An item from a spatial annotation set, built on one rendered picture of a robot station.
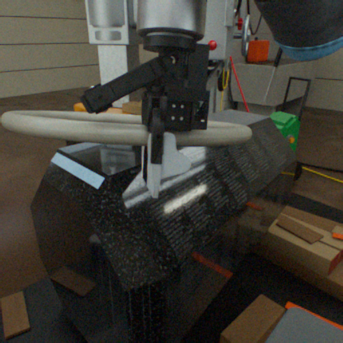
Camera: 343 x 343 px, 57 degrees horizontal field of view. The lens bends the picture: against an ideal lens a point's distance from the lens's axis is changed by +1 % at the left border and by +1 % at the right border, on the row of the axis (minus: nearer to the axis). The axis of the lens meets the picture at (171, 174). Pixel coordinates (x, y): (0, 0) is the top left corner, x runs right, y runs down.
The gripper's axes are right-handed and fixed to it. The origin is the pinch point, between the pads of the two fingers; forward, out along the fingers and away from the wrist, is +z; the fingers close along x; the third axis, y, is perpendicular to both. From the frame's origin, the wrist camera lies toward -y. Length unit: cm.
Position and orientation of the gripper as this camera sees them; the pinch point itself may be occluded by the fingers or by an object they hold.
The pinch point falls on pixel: (147, 184)
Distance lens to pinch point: 46.6
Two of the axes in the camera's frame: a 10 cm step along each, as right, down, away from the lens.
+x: -2.3, -2.4, 9.4
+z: -0.6, 9.7, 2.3
